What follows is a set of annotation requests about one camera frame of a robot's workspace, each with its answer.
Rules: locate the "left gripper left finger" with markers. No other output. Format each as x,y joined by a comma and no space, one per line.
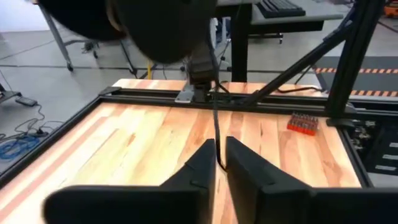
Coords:
140,205

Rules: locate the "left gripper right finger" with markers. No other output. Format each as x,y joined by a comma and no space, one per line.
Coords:
295,208

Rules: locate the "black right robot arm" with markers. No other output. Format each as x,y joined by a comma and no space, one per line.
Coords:
161,28

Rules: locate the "red connector block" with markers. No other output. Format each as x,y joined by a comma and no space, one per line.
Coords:
303,124

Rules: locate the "black electronics box white labels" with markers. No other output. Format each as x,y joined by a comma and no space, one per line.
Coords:
382,146

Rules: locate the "silver mounting plate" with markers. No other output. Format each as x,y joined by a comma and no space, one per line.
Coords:
185,95

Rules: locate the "black power strip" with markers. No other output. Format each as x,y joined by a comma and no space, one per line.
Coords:
26,101

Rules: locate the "grey metal rolling stand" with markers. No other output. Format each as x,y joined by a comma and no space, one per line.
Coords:
57,40

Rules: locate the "black keyboard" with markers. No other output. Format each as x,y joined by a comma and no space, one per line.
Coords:
280,7

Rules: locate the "black aluminium table frame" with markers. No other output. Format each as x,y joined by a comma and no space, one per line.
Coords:
140,95

